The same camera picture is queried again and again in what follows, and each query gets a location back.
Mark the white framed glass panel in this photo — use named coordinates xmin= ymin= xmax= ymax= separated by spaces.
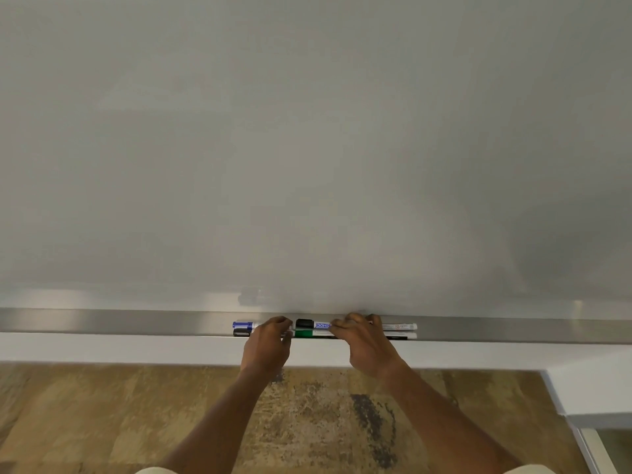
xmin=540 ymin=348 xmax=632 ymax=474

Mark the large white whiteboard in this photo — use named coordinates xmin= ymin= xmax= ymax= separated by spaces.
xmin=0 ymin=0 xmax=632 ymax=321

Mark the metal whiteboard marker tray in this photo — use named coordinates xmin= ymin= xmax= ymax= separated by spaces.
xmin=0 ymin=308 xmax=632 ymax=345

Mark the white ledge under whiteboard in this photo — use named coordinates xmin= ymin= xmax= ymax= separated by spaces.
xmin=0 ymin=331 xmax=632 ymax=373

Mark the person's right hand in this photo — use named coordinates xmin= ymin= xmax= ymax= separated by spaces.
xmin=328 ymin=313 xmax=407 ymax=382

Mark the person's left hand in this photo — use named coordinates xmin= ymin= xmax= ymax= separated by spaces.
xmin=240 ymin=316 xmax=294 ymax=379

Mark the person's left forearm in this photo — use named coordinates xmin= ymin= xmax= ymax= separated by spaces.
xmin=157 ymin=366 xmax=277 ymax=474

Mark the person's right forearm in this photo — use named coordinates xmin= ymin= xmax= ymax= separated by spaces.
xmin=379 ymin=359 xmax=525 ymax=474

